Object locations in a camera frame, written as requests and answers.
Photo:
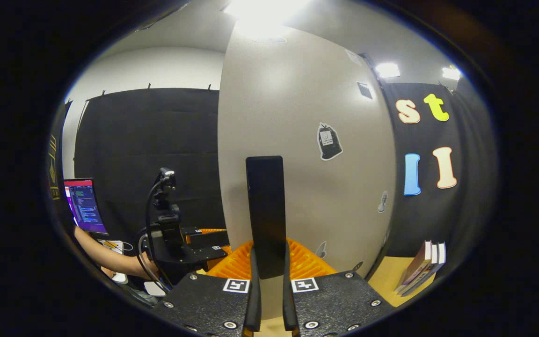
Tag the dark panel with yellow print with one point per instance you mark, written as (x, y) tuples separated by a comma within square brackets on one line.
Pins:
[(53, 173)]

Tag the computer monitor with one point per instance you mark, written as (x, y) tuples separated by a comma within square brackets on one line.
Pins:
[(84, 206)]

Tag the grey cover book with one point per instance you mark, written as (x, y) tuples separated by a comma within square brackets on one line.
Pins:
[(442, 252)]

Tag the white paper sheet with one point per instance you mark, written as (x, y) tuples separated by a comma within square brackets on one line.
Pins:
[(117, 244)]

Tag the ceiling light panel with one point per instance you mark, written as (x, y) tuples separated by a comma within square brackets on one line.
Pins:
[(452, 73), (386, 70), (265, 14)]

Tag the black backdrop cloth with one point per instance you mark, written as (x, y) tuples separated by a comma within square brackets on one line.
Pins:
[(157, 140)]

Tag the white spine book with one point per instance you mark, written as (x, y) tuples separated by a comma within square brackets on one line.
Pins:
[(434, 255)]

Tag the maroon cover book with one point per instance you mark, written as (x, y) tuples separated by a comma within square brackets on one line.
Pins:
[(414, 269)]

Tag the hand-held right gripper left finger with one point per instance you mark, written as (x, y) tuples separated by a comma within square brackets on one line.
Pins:
[(253, 304)]

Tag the grey cabinet door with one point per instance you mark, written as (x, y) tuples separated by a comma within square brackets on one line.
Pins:
[(307, 187)]

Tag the white object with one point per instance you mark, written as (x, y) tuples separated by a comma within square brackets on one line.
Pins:
[(119, 278), (155, 289)]

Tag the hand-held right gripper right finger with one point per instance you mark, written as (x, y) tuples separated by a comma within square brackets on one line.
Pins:
[(288, 304)]

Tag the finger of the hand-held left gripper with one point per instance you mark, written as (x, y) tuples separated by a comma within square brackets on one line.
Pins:
[(204, 238), (213, 255)]

